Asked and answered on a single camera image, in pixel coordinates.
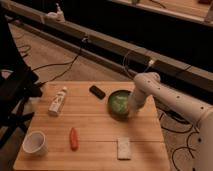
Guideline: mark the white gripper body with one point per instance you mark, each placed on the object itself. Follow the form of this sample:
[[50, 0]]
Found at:
[[136, 101]]

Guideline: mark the green ceramic bowl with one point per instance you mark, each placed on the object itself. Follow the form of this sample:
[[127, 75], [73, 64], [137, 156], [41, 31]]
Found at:
[[118, 103]]

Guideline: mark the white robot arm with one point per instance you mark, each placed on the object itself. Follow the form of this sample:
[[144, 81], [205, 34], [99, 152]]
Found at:
[[195, 111]]

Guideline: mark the black rectangular block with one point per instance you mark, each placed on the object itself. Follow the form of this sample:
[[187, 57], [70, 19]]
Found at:
[[97, 92]]

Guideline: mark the white sponge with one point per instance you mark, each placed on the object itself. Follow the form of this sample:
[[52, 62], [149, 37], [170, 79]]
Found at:
[[123, 148]]

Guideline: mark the orange carrot toy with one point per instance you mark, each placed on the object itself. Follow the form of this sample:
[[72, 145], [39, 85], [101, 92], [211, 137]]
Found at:
[[73, 139]]

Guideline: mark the white cup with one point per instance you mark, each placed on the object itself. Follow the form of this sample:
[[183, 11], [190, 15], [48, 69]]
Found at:
[[35, 144]]

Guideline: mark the black chair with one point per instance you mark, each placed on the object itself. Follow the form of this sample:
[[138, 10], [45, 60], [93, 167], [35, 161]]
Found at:
[[17, 84]]

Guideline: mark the white power strip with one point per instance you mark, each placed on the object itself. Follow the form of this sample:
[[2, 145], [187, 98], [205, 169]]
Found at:
[[58, 15]]

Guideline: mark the long metal rail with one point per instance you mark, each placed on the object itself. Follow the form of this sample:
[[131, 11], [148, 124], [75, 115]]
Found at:
[[184, 48]]

